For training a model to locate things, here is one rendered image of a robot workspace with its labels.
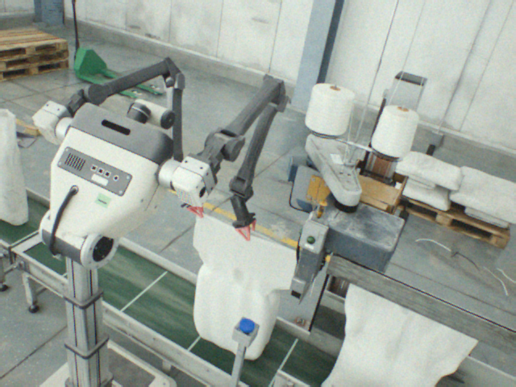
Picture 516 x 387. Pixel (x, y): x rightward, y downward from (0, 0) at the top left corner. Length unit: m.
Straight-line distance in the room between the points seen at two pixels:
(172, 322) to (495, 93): 5.29
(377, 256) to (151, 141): 0.82
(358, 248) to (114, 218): 0.79
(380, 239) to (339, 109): 0.50
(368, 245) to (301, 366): 0.97
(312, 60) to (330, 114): 4.80
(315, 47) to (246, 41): 1.41
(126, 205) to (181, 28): 6.76
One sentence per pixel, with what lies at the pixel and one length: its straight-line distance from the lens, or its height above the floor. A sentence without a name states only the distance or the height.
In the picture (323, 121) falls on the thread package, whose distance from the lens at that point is 1.65.
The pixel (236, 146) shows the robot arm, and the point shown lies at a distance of 1.42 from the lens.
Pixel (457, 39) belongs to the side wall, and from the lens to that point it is 6.45.
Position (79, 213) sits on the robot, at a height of 1.31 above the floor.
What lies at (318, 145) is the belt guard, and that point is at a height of 1.42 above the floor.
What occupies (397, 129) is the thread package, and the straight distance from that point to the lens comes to 1.60.
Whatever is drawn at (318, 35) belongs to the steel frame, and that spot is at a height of 1.11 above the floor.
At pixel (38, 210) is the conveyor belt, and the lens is 3.15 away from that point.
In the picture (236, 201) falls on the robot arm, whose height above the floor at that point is 1.18.
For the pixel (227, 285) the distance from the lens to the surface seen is 1.97.
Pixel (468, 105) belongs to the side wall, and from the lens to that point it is 6.58.
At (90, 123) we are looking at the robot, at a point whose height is 1.52.
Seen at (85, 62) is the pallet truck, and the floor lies 0.23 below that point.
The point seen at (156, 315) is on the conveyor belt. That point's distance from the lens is 2.38.
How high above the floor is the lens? 2.13
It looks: 30 degrees down
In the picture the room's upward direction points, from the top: 10 degrees clockwise
